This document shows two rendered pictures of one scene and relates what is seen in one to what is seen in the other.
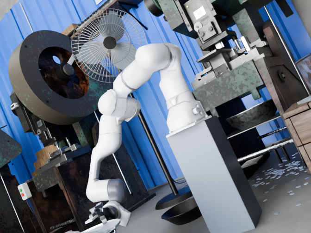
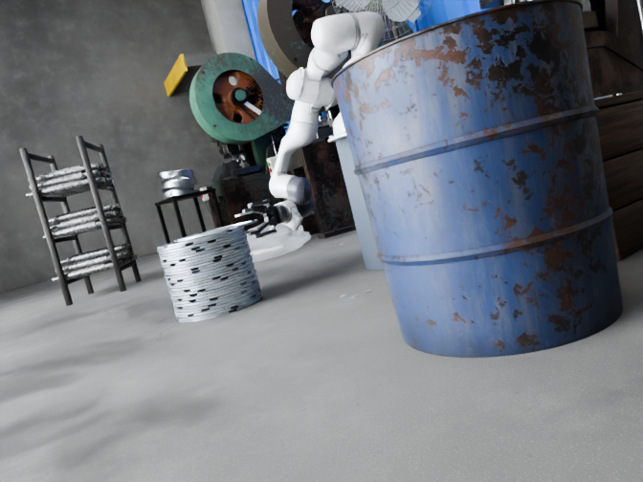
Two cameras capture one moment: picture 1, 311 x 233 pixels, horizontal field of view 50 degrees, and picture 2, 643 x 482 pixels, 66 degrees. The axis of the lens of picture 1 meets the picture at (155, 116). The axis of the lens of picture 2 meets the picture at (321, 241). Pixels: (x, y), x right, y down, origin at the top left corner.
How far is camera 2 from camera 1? 79 cm
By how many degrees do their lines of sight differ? 32
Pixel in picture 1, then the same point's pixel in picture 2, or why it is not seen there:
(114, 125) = (305, 112)
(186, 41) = not seen: outside the picture
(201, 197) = (359, 219)
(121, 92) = (313, 73)
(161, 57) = (340, 36)
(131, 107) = (325, 94)
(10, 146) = (286, 105)
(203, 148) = not seen: hidden behind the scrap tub
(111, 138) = (299, 129)
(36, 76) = (286, 22)
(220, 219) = (372, 249)
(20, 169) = not seen: hidden behind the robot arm
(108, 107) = (293, 91)
